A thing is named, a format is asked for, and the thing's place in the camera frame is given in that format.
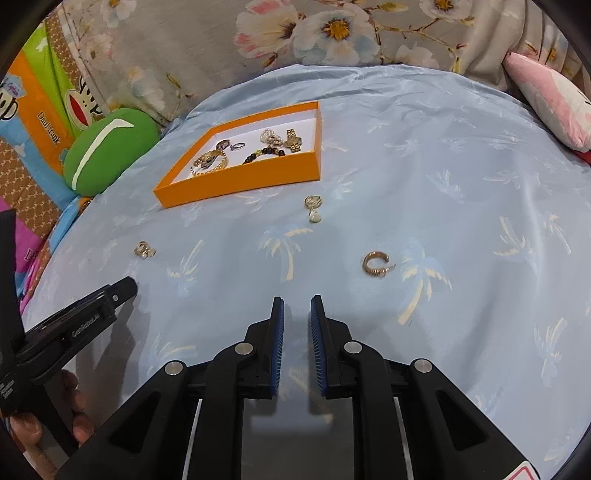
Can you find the gold earring with pearl drop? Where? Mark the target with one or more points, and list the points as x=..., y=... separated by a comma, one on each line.
x=315, y=203

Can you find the grey floral quilt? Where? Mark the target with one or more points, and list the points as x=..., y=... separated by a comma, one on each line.
x=207, y=46

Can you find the gold wristwatch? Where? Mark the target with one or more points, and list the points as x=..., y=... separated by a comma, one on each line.
x=293, y=142

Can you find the colourful cartoon printed blanket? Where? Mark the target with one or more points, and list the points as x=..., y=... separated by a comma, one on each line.
x=41, y=115

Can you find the silver wristwatch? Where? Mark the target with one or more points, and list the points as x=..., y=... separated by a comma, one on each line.
x=223, y=144

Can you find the green plush pillow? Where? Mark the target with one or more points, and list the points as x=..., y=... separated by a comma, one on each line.
x=111, y=147

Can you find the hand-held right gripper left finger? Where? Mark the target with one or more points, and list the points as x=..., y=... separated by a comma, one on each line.
x=276, y=350

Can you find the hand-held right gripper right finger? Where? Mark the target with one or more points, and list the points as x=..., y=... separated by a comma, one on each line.
x=318, y=350

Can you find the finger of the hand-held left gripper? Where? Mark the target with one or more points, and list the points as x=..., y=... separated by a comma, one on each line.
x=122, y=290

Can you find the orange shallow box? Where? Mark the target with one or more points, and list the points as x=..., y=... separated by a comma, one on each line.
x=240, y=180

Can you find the pink white plush pillow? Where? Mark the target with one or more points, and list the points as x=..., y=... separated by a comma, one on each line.
x=549, y=101

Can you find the person's left hand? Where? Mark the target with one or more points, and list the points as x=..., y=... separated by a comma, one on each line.
x=82, y=415

